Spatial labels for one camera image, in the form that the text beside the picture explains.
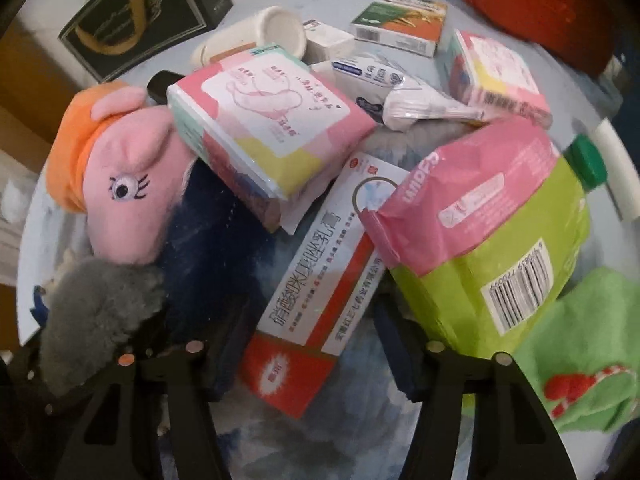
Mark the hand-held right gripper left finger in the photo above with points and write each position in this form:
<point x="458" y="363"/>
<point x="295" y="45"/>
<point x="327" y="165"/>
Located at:
<point x="227" y="360"/>

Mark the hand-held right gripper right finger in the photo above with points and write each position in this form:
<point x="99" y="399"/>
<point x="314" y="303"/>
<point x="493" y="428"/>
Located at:
<point x="400" y="355"/>

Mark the red and white medicine box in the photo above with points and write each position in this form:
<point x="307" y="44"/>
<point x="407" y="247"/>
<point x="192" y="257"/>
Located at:
<point x="320" y="270"/>

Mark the grey fluffy plush toy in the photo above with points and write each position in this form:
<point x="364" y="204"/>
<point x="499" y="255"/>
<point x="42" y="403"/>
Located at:
<point x="100" y="305"/>

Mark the pink and green wipes pack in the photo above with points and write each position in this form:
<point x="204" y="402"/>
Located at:
<point x="500" y="240"/>

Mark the green plush hat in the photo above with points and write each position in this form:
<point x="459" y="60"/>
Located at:
<point x="590" y="330"/>

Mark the blue marbled desktop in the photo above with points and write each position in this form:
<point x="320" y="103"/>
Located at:
<point x="340" y="440"/>

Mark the dark blue furry cloth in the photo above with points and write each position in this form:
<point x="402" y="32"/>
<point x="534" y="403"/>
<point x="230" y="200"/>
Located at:
<point x="210" y="250"/>

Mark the pink pig plush toy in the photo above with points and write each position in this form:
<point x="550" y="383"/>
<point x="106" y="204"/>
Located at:
<point x="130" y="175"/>

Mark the white plastic swab packet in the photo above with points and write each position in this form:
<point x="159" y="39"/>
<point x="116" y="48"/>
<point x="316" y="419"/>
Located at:
<point x="415" y="105"/>

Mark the large pink tissue pack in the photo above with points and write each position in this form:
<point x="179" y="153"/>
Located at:
<point x="270" y="110"/>

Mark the bottle with green cap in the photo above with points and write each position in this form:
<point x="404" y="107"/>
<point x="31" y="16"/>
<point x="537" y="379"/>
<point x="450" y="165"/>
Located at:
<point x="585" y="162"/>

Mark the black remote control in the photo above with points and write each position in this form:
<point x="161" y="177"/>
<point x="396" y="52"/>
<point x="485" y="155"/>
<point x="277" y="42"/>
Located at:
<point x="160" y="85"/>

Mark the white wipes packet blue label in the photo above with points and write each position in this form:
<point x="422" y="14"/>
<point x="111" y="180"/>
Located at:
<point x="370" y="72"/>

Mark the small pink tissue pack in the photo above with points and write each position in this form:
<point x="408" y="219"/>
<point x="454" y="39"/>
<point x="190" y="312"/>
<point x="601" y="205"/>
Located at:
<point x="495" y="75"/>

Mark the white paper roll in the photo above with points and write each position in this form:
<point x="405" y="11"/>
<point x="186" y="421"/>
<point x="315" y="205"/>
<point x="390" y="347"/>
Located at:
<point x="607" y="137"/>

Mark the small white box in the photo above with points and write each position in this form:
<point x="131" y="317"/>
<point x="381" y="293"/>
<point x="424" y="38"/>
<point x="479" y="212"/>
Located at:
<point x="332" y="40"/>

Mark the white paper cup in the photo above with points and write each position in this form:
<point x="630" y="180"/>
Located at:
<point x="240" y="32"/>

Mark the green and orange crayon box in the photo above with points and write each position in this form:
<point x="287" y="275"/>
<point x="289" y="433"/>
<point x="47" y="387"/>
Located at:
<point x="400" y="20"/>

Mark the black box with gold print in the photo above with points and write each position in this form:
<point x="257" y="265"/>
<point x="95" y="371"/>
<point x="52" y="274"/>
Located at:
<point x="140" y="15"/>

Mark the red plastic carry case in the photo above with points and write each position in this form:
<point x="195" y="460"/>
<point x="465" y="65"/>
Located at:
<point x="540" y="5"/>

